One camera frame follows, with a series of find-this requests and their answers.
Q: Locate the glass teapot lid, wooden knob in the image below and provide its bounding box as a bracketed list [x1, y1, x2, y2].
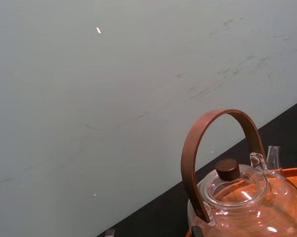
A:
[200, 158, 270, 204]

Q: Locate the round wooden tray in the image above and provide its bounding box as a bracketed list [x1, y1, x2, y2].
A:
[185, 166, 297, 237]

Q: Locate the glass teapot with wooden handle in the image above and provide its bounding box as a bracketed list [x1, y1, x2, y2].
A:
[181, 109, 297, 237]

